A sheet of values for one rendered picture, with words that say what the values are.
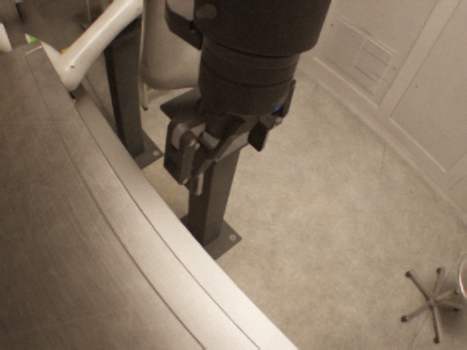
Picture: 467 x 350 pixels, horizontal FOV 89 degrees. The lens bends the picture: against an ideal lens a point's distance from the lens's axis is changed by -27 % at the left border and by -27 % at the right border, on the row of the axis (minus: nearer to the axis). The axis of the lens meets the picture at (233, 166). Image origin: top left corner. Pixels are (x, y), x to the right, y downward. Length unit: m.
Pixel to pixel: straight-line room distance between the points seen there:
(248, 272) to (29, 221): 1.46
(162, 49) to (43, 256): 0.52
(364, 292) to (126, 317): 1.71
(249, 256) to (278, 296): 0.28
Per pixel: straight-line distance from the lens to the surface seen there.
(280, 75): 0.22
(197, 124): 0.25
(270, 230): 1.76
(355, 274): 1.86
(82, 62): 1.04
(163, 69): 0.70
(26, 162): 0.31
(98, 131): 1.05
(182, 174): 0.26
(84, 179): 0.27
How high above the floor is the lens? 1.56
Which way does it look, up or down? 54 degrees down
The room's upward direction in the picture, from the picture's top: 13 degrees clockwise
